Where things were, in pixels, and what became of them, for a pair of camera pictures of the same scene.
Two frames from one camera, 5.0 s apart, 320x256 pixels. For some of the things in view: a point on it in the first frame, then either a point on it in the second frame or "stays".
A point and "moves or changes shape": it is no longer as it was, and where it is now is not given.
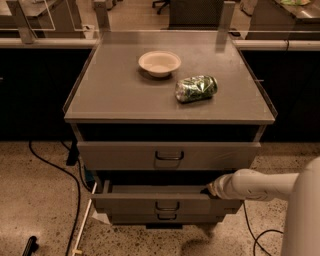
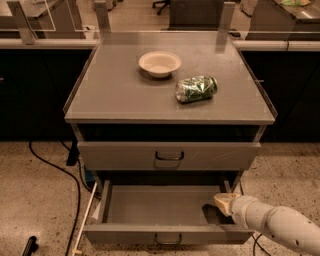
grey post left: [25, 30] stays
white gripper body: [222, 188] -> [239, 209]
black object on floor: [32, 246] stays
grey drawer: [162, 200] moves or changes shape
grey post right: [227, 11] stays
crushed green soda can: [195, 88] stays
